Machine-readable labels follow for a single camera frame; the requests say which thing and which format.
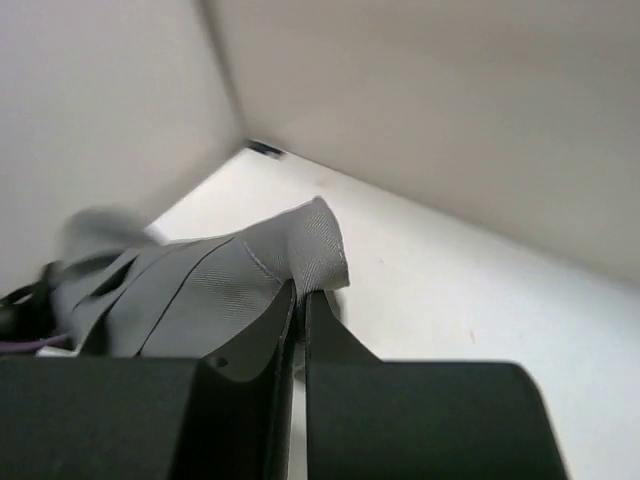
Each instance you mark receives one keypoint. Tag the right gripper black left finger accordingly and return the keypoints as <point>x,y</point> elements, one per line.
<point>93,417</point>

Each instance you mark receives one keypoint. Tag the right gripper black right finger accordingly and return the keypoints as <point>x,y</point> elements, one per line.
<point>367,418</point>

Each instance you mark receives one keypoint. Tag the grey pleated skirt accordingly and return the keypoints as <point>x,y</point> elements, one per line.
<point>121,292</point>

